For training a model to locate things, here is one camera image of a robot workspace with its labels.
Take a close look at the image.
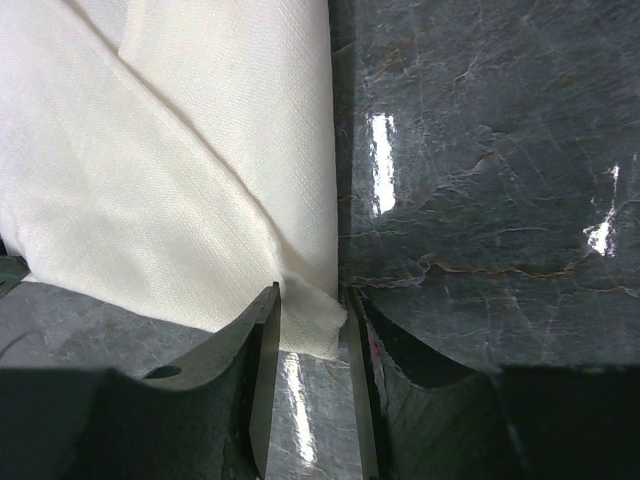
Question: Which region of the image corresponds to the cream cloth napkin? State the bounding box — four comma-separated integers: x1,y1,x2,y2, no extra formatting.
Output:
1,1,346,359

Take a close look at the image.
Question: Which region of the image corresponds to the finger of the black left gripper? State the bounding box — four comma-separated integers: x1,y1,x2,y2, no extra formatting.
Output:
0,255,28,297

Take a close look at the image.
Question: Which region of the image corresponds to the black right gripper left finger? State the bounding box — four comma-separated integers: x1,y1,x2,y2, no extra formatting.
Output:
1,285,281,479

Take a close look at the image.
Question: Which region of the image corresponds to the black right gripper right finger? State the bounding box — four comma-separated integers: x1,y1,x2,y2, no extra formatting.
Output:
347,289,639,479

